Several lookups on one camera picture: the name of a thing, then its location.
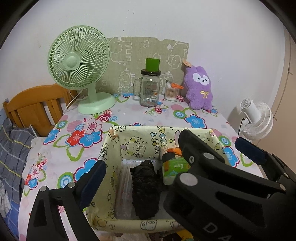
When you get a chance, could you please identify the green cup on jar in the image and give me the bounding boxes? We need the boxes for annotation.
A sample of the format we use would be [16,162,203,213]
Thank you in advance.
[145,58,160,72]

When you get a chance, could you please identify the floral tablecloth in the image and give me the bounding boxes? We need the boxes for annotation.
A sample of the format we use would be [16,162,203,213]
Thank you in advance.
[18,93,262,240]

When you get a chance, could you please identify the green desk fan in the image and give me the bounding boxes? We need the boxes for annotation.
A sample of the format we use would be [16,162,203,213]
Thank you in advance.
[47,26,115,114]

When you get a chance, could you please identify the cotton swab container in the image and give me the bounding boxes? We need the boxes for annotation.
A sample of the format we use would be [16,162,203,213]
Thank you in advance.
[165,80,184,101]

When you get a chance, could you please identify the purple plush toy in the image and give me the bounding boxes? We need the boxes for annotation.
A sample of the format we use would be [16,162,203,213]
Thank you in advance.
[183,60,213,111]

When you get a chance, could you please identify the grey plaid blanket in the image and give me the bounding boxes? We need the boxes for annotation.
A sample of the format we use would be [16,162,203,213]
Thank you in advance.
[0,118,36,204]

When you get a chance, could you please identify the wooden chair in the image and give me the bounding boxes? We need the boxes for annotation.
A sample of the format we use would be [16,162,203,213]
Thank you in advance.
[3,84,77,137]

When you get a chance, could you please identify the white standing fan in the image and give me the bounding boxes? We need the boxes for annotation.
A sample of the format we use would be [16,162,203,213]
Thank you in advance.
[240,98,273,141]

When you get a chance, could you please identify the cartoon printed cardboard backboard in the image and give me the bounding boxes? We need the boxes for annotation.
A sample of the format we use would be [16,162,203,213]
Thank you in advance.
[96,37,189,94]

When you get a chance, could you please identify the glass mason jar mug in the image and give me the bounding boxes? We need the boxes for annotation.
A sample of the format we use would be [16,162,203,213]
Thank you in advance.
[133,69,161,107]

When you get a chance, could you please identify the black cloth bundle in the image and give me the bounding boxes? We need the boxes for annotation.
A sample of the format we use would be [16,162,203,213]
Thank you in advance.
[130,160,162,219]

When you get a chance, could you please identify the cartoon printed storage box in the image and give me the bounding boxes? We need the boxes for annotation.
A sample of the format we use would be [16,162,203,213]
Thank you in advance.
[86,125,232,234]

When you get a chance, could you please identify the clear plastic tray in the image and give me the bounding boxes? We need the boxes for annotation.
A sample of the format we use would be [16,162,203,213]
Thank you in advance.
[114,159,172,220]

